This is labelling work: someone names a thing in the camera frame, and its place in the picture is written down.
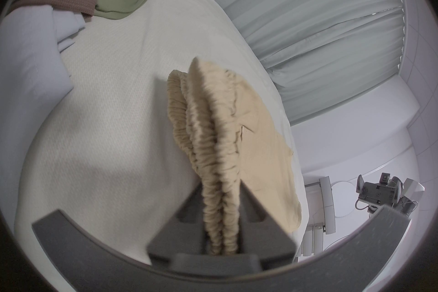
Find white garment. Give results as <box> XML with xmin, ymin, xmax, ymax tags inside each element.
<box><xmin>0</xmin><ymin>5</ymin><xmax>86</xmax><ymax>134</ymax></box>

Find pale grey-green curtain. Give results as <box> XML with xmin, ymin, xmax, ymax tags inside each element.
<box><xmin>168</xmin><ymin>0</ymin><xmax>409</xmax><ymax>127</ymax></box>

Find round white mirror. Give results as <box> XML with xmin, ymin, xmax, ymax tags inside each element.
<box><xmin>334</xmin><ymin>179</ymin><xmax>360</xmax><ymax>219</ymax></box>

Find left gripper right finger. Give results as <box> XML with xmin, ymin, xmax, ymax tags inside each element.
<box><xmin>238</xmin><ymin>179</ymin><xmax>297</xmax><ymax>265</ymax></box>

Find bed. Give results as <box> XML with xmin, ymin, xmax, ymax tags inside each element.
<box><xmin>0</xmin><ymin>0</ymin><xmax>310</xmax><ymax>267</ymax></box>

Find beige shorts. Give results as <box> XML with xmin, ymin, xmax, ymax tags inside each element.
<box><xmin>167</xmin><ymin>56</ymin><xmax>302</xmax><ymax>256</ymax></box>

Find grey dressing table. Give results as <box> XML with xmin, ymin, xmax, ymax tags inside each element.
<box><xmin>305</xmin><ymin>176</ymin><xmax>337</xmax><ymax>236</ymax></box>

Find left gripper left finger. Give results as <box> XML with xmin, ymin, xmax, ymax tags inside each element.
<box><xmin>147</xmin><ymin>181</ymin><xmax>209</xmax><ymax>265</ymax></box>

